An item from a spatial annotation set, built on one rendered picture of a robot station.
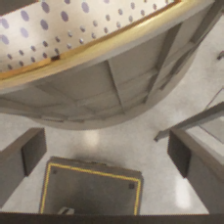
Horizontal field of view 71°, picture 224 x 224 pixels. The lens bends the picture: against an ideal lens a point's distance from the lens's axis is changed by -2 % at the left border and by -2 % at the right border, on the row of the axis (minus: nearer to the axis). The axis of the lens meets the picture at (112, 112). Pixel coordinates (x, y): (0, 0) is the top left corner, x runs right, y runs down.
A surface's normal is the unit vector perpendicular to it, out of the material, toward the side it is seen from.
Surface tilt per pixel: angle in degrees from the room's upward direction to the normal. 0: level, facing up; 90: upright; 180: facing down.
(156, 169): 0
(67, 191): 0
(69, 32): 43
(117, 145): 0
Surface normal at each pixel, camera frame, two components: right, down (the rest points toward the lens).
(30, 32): 0.11, 0.55
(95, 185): -0.11, -0.13
